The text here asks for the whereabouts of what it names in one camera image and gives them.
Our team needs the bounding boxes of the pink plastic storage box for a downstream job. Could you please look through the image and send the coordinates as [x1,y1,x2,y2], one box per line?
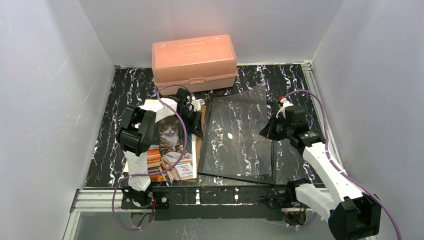
[152,34,238,96]

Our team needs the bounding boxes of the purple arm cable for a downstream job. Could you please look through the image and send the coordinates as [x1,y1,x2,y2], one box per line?
[111,84,195,232]
[279,89,403,240]

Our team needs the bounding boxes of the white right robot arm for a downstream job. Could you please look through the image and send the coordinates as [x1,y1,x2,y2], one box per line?
[259,103,382,240]

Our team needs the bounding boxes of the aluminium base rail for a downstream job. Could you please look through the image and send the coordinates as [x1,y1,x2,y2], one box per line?
[63,185,333,240]

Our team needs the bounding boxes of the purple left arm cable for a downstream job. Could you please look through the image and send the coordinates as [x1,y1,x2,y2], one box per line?
[111,84,195,232]

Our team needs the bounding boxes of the brown cardboard backing board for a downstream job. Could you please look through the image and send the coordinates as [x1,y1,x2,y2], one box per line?
[195,105,207,179]

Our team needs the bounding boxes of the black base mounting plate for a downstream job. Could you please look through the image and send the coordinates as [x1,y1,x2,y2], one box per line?
[120,185,309,224]

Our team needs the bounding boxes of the black picture frame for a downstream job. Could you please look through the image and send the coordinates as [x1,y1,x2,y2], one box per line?
[197,95,282,186]

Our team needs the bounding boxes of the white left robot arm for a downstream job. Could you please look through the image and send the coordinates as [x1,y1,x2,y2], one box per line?
[116,88,205,192]

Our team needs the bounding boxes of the cat photo print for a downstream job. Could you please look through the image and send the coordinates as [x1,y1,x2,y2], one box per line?
[147,115,196,182]

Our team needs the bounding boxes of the white mat board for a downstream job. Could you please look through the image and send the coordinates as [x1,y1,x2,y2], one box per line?
[139,99,164,119]

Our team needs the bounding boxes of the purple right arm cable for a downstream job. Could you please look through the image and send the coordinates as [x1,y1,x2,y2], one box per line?
[279,89,403,240]

